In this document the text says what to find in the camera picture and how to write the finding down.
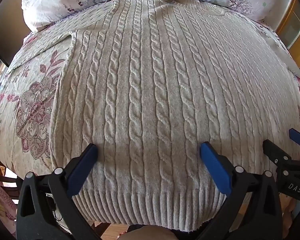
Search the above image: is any wooden cabinet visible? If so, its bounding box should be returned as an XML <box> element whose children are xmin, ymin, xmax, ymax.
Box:
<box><xmin>274</xmin><ymin>0</ymin><xmax>300</xmax><ymax>70</ymax></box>

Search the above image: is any person's leg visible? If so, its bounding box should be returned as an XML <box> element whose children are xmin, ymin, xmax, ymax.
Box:
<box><xmin>118</xmin><ymin>225</ymin><xmax>177</xmax><ymax>240</ymax></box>

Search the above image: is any white pillow dark twig print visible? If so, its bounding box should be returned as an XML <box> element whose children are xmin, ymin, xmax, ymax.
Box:
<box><xmin>21</xmin><ymin>0</ymin><xmax>183</xmax><ymax>33</ymax></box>

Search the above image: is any floral bed sheet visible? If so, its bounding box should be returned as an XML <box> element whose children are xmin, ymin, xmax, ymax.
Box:
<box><xmin>0</xmin><ymin>17</ymin><xmax>300</xmax><ymax>180</ymax></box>

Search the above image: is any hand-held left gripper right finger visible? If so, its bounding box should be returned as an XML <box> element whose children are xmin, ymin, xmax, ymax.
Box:
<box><xmin>199</xmin><ymin>141</ymin><xmax>283</xmax><ymax>240</ymax></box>

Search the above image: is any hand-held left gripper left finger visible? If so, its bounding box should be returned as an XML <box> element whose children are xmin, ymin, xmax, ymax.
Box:
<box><xmin>16</xmin><ymin>143</ymin><xmax>99</xmax><ymax>240</ymax></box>

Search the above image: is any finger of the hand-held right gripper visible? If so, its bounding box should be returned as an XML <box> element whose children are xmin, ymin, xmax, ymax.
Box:
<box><xmin>289</xmin><ymin>128</ymin><xmax>300</xmax><ymax>153</ymax></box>
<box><xmin>262</xmin><ymin>139</ymin><xmax>293</xmax><ymax>172</ymax></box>

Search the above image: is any cream cable-knit sweater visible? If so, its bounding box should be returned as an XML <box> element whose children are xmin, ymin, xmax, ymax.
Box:
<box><xmin>5</xmin><ymin>0</ymin><xmax>300</xmax><ymax>232</ymax></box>

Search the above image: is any pink patterned cloth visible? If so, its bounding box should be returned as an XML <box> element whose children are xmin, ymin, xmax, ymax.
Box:
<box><xmin>0</xmin><ymin>177</ymin><xmax>17</xmax><ymax>232</ymax></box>

